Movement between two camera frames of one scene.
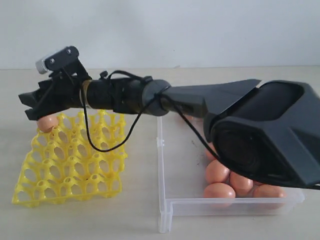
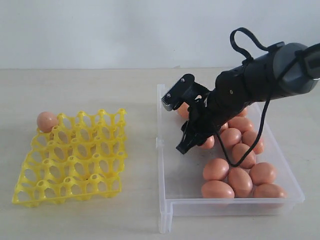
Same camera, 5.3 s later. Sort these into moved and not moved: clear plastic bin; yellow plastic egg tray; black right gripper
Moved: black right gripper
Not moved: yellow plastic egg tray; clear plastic bin
